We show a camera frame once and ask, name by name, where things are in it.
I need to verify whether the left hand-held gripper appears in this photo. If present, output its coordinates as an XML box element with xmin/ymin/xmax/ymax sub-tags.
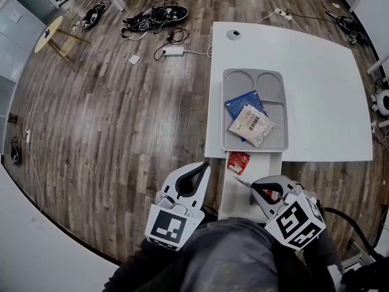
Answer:
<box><xmin>144</xmin><ymin>161</ymin><xmax>212</xmax><ymax>252</ymax></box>

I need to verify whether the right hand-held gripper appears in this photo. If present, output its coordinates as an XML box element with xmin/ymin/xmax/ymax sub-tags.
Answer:
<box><xmin>250</xmin><ymin>175</ymin><xmax>327</xmax><ymax>251</ymax></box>

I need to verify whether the dark red packet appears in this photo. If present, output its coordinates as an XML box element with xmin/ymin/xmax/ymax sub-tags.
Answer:
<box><xmin>260</xmin><ymin>189</ymin><xmax>284</xmax><ymax>201</ymax></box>

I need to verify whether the white drawer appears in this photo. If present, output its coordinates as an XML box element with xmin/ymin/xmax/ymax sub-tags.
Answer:
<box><xmin>217</xmin><ymin>150</ymin><xmax>283</xmax><ymax>222</ymax></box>

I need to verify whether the red snack packet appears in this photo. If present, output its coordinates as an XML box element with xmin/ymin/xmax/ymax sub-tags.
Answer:
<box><xmin>227</xmin><ymin>150</ymin><xmax>252</xmax><ymax>176</ymax></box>

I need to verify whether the blue coffee packet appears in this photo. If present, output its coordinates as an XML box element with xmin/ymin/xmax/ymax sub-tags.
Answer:
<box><xmin>224</xmin><ymin>89</ymin><xmax>268</xmax><ymax>142</ymax></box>

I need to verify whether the person's right forearm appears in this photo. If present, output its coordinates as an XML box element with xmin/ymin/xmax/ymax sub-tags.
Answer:
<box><xmin>303</xmin><ymin>223</ymin><xmax>344</xmax><ymax>292</ymax></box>

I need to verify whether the person's left forearm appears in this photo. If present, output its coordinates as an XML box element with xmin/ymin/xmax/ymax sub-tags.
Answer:
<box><xmin>102</xmin><ymin>238</ymin><xmax>183</xmax><ymax>292</ymax></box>

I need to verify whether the person's grey clothed torso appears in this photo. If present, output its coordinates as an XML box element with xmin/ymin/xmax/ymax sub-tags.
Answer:
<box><xmin>182</xmin><ymin>217</ymin><xmax>308</xmax><ymax>292</ymax></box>

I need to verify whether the grey compartment tray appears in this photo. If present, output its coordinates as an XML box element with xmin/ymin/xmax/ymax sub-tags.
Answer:
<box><xmin>221</xmin><ymin>68</ymin><xmax>289</xmax><ymax>152</ymax></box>

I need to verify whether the white desk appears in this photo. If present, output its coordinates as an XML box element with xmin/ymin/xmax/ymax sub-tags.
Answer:
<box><xmin>204</xmin><ymin>21</ymin><xmax>374</xmax><ymax>163</ymax></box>

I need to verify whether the black backpack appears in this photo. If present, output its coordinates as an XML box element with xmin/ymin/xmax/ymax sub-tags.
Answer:
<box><xmin>340</xmin><ymin>260</ymin><xmax>389</xmax><ymax>292</ymax></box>

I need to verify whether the large white power strip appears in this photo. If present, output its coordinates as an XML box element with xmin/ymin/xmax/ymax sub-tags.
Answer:
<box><xmin>160</xmin><ymin>47</ymin><xmax>185</xmax><ymax>57</ymax></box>

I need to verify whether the white round device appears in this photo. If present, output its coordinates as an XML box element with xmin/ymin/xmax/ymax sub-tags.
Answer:
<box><xmin>370</xmin><ymin>89</ymin><xmax>389</xmax><ymax>117</ymax></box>

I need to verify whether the yellow round side table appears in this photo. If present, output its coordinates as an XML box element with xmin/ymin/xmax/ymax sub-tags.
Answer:
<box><xmin>33</xmin><ymin>15</ymin><xmax>91</xmax><ymax>71</ymax></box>

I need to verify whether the black hose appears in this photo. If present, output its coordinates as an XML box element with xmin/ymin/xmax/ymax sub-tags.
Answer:
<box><xmin>323</xmin><ymin>207</ymin><xmax>380</xmax><ymax>255</ymax></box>

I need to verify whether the black adapter cable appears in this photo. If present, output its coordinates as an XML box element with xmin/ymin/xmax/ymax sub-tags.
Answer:
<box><xmin>153</xmin><ymin>27</ymin><xmax>191</xmax><ymax>61</ymax></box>

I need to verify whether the long white floor cable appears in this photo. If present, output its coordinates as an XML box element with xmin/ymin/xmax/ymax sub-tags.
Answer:
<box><xmin>26</xmin><ymin>71</ymin><xmax>52</xmax><ymax>212</ymax></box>

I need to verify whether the black device with cables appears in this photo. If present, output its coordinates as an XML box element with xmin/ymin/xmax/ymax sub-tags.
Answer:
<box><xmin>325</xmin><ymin>10</ymin><xmax>365</xmax><ymax>45</ymax></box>

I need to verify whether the round black cable-filled bag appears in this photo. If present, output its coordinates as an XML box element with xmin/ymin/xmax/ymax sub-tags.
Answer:
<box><xmin>80</xmin><ymin>0</ymin><xmax>112</xmax><ymax>30</ymax></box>

